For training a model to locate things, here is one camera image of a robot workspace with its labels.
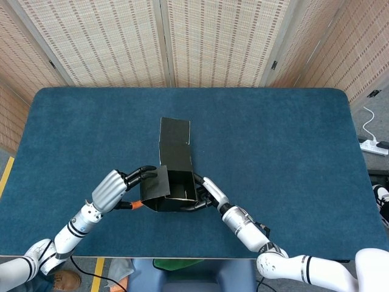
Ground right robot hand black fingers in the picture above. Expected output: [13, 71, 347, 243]
[179, 173, 230, 213]

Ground left robot hand orange thumb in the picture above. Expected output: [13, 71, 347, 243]
[91, 165, 157, 213]

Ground black cardboard box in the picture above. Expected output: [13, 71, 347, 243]
[139, 117, 198, 213]

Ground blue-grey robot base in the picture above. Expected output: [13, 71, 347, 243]
[126, 258, 256, 292]

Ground grey cloth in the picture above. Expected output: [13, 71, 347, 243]
[105, 258, 134, 288]

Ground yellow floor tape strip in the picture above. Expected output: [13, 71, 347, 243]
[91, 257, 106, 292]
[0, 156, 15, 198]

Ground green cloth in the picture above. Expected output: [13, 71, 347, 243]
[153, 258, 200, 272]

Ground orange cloth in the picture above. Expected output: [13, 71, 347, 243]
[106, 278, 128, 292]

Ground brown leather shoe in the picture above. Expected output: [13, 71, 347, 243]
[53, 270, 82, 291]

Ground blue jeans leg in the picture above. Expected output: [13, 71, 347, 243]
[0, 275, 57, 292]

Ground woven bamboo folding screen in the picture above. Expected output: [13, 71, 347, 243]
[0, 0, 389, 155]

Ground white power strip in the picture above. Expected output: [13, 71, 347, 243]
[359, 138, 389, 156]

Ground black equipment base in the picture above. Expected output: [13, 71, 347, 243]
[368, 169, 389, 185]

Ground black and white sneaker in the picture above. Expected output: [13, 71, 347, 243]
[373, 184, 389, 228]

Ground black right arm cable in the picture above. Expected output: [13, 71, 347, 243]
[253, 221, 271, 240]

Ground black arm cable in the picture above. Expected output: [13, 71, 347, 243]
[253, 221, 271, 240]
[69, 255, 110, 288]

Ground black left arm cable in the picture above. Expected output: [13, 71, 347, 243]
[69, 255, 110, 288]

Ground white power cable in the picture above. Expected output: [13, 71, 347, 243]
[362, 106, 379, 144]

